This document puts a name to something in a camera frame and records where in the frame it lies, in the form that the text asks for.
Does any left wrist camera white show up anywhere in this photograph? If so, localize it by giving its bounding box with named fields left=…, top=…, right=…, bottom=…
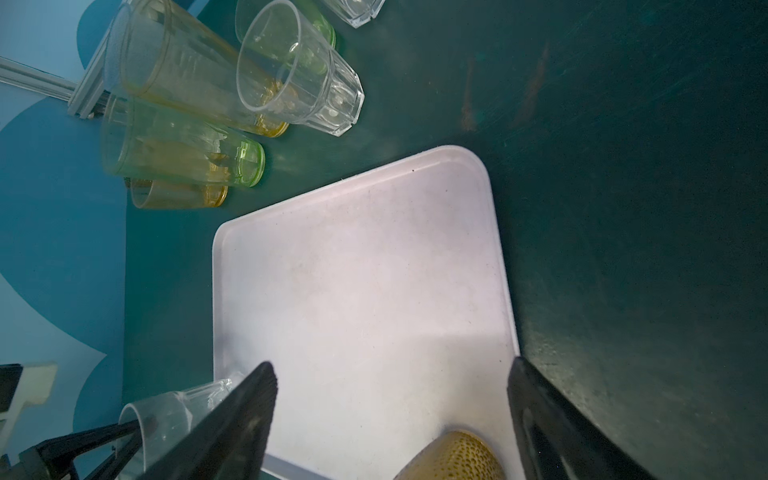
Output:
left=1, top=363, right=58, bottom=454

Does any pink rectangular tray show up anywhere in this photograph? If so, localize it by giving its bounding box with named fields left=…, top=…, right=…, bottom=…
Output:
left=212, top=146, right=523, bottom=479

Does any small green glass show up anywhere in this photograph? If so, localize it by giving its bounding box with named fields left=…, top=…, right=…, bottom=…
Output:
left=234, top=0, right=337, bottom=48

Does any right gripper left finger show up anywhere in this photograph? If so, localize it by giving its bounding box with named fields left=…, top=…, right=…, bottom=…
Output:
left=137, top=361, right=278, bottom=479

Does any clear faceted glass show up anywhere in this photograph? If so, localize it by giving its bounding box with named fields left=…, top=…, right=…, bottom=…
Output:
left=322, top=0, right=385, bottom=28
left=117, top=373, right=245, bottom=479
left=236, top=1, right=365, bottom=137

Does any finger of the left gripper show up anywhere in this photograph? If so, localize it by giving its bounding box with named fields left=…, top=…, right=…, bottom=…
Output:
left=85, top=440, right=142, bottom=480
left=18, top=420, right=140, bottom=474

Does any orange short glass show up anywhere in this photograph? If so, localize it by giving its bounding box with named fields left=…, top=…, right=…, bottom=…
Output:
left=129, top=179, right=229, bottom=210

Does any aluminium frame back bar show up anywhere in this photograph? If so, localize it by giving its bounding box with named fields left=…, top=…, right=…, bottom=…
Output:
left=0, top=57, right=76, bottom=102

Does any tall green glass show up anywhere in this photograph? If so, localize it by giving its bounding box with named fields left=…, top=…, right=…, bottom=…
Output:
left=100, top=94, right=266, bottom=188

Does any tall orange glass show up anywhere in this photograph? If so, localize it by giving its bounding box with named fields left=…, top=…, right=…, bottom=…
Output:
left=125, top=1, right=288, bottom=138

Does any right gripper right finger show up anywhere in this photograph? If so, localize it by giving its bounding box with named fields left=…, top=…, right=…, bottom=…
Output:
left=507, top=356, right=653, bottom=479

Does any aluminium frame left post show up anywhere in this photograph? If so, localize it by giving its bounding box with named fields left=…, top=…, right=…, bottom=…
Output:
left=67, top=1, right=130, bottom=120

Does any tall clear bluish glass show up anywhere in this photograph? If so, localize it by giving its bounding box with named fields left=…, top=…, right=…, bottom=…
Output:
left=103, top=1, right=134, bottom=94

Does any dark amber textured glass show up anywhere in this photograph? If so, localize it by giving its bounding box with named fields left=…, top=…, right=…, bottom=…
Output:
left=395, top=430, right=506, bottom=480

